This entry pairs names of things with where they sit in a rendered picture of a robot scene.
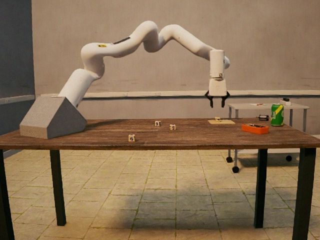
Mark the green and yellow drink can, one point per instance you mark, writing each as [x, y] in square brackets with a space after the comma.
[277, 114]

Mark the beige square mat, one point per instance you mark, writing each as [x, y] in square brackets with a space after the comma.
[221, 122]

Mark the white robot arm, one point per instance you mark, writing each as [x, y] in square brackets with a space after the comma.
[147, 32]

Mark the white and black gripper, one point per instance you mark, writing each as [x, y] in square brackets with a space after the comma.
[217, 87]

